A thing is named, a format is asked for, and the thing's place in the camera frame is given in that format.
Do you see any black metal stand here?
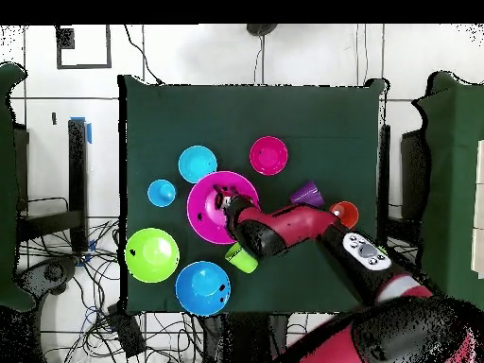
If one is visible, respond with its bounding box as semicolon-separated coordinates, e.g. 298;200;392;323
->
16;117;90;253

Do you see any small cyan bowl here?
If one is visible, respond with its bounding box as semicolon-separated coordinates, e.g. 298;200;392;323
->
178;145;219;185

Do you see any large pink bowl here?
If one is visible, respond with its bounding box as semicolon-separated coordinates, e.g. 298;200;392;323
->
185;170;261;246

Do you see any dark green tablecloth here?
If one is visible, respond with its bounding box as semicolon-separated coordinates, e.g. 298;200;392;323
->
117;74;388;317

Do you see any purple cup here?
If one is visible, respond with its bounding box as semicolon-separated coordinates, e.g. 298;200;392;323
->
288;180;326;210

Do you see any thin dark cable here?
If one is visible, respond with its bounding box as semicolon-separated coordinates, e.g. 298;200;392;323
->
253;35;265;85

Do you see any grey chair base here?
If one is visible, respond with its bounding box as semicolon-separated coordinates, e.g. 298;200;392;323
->
16;254;80;296

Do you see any black cable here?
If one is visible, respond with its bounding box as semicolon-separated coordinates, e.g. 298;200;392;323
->
123;24;164;85

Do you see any small magenta bowl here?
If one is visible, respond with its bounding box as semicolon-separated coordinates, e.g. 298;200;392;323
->
249;135;289;178

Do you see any tangle of cables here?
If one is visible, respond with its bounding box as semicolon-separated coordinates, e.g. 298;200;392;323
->
16;196;198;363

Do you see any orange red cup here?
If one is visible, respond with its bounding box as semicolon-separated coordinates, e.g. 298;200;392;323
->
327;200;360;231

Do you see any large green bowl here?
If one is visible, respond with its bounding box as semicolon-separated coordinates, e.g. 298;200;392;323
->
124;227;181;284

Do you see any large blue bowl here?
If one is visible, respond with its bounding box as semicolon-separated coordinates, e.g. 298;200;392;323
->
174;260;233;318

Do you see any black box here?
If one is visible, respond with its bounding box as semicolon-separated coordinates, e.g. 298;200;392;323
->
12;126;30;213
400;130;430;222

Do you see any stack of white boxes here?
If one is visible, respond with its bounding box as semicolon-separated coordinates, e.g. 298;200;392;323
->
470;139;484;281

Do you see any green cup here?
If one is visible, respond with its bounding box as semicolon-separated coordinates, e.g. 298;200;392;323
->
224;241;260;275

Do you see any black power strip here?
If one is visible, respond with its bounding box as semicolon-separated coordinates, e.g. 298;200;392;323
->
107;303;147;358

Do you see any blue cup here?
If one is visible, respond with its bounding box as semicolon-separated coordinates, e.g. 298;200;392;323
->
146;178;178;208

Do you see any green cloth side table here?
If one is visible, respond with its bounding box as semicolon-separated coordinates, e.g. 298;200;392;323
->
409;71;484;303
0;61;37;313

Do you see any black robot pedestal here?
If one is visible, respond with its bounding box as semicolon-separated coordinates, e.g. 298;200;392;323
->
199;312;292;363

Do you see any person's foot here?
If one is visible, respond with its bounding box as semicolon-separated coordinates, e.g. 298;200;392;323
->
246;24;280;38

